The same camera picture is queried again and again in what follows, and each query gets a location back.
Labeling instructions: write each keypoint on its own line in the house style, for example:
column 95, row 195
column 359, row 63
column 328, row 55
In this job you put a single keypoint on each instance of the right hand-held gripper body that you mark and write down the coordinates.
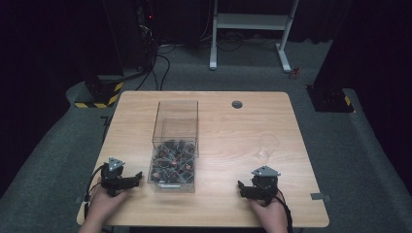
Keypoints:
column 265, row 186

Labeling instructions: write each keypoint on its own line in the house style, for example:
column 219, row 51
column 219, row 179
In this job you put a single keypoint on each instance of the pile of dark tea bags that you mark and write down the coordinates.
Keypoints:
column 174, row 161

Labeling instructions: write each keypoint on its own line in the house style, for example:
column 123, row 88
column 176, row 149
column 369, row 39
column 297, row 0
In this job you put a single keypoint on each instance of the clear glass cup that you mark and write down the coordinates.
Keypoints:
column 267, row 148

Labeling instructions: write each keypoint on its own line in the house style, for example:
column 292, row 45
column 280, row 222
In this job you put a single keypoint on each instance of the person's right hand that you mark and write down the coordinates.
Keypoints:
column 270, row 215

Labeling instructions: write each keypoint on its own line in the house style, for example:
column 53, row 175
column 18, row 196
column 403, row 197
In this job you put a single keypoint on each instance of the clear plastic box with lid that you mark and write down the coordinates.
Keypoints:
column 175, row 145

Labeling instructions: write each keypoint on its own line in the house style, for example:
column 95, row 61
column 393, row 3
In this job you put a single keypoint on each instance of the dark equipment rack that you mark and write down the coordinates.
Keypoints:
column 145, row 29

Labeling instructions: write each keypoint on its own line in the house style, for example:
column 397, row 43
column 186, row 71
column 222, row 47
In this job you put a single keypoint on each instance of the grey tape piece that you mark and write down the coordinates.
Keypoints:
column 320, row 196
column 78, row 200

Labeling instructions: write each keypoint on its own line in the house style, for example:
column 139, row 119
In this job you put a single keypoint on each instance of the black yellow striped stand base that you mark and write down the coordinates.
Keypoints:
column 103, row 92

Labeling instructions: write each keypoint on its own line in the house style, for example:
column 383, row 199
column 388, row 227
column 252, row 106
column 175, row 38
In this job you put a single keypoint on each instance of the person's left hand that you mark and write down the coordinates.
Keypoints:
column 103, row 204

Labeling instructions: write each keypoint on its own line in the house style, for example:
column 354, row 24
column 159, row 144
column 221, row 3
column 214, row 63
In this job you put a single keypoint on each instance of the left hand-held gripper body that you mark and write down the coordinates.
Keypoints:
column 111, row 176

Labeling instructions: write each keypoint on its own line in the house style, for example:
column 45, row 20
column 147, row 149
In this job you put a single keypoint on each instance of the white metal stand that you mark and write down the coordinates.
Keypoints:
column 249, row 22

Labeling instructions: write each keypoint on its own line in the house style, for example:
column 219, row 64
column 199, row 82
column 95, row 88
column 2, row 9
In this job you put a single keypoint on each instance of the small red object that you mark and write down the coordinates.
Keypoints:
column 294, row 73

